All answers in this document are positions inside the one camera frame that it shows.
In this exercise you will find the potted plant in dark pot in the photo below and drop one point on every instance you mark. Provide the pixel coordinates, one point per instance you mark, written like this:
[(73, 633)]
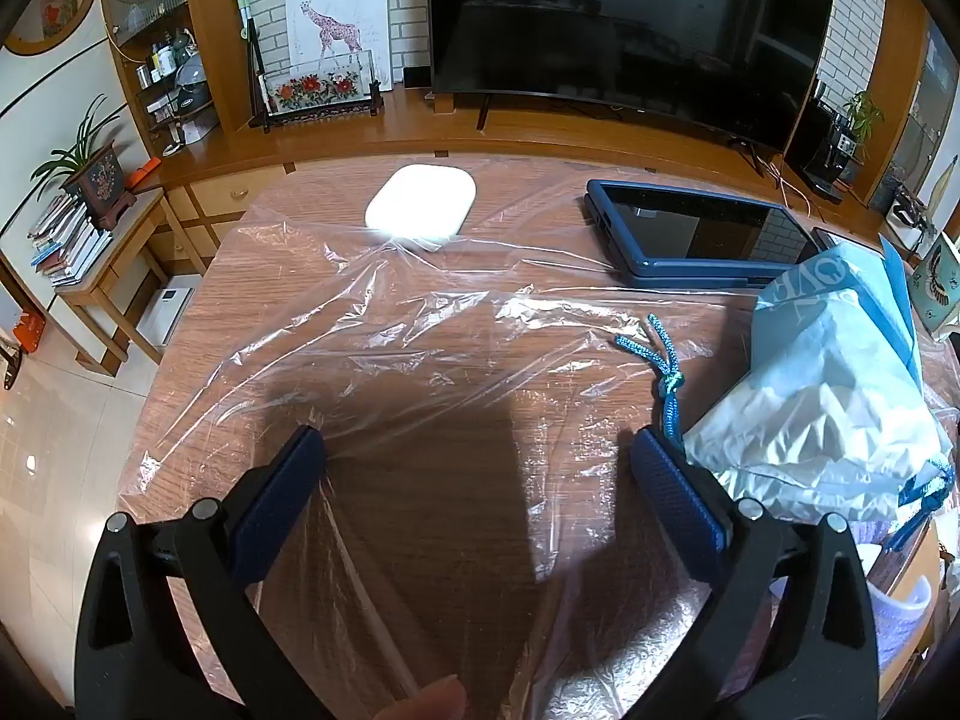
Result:
[(97, 180)]

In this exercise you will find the person's left hand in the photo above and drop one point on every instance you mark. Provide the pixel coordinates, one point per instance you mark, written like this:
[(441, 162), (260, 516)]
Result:
[(424, 701)]

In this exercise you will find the framed flower picture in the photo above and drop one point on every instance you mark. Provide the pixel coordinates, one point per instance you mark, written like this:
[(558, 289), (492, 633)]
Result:
[(315, 86)]

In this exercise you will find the stack of books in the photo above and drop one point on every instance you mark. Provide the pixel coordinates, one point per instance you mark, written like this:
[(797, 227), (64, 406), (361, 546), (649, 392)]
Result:
[(67, 247)]

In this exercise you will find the round wall picture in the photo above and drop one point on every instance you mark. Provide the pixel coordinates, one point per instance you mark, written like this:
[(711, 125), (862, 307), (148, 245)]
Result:
[(52, 4)]

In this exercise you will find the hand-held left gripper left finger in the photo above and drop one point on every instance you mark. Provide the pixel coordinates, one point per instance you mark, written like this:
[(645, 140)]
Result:
[(281, 495)]

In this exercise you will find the purple cup stack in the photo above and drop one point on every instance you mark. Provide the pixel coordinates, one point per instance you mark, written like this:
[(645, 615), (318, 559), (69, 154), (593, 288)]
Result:
[(896, 615)]

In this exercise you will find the orange bag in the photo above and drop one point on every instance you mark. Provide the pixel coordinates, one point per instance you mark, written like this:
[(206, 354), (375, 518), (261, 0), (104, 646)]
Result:
[(28, 331)]

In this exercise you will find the grey helmet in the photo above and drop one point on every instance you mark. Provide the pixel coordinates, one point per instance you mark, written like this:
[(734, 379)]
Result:
[(191, 86)]

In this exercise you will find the tablet in blue case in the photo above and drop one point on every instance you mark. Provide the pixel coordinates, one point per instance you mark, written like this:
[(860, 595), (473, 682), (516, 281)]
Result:
[(690, 225)]

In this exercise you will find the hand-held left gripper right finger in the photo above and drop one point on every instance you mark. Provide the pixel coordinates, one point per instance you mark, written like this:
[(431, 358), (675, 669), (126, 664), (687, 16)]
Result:
[(675, 502)]

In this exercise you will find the white floor appliance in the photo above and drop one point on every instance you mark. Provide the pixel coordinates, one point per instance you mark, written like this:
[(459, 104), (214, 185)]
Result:
[(165, 315)]

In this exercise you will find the black coffee machine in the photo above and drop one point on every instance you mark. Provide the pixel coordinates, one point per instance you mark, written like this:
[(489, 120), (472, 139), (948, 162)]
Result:
[(832, 142)]

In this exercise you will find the white oval pad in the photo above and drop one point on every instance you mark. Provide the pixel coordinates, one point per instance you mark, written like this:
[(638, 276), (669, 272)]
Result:
[(420, 199)]

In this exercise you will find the clear plastic sheet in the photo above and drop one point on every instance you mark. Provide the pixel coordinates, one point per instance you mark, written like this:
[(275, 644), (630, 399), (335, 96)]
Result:
[(450, 330)]

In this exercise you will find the giraffe drawing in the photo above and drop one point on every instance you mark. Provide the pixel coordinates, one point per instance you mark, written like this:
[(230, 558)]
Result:
[(337, 15)]

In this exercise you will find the white and blue plastic bag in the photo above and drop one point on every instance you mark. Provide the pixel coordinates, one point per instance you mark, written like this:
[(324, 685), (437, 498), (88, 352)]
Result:
[(817, 390)]

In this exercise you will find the wooden side table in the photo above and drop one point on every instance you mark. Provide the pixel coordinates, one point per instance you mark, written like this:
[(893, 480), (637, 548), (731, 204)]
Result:
[(120, 240)]

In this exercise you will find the wooden television console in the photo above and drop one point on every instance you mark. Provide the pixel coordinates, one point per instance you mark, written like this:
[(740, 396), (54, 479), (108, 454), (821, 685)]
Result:
[(375, 135)]

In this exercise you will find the small green houseplant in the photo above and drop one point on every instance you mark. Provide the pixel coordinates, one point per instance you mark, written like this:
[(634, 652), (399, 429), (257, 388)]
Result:
[(862, 112)]

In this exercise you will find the black flat screen television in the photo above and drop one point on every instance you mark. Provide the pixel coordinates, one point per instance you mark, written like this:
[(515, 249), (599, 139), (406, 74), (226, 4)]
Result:
[(600, 15)]

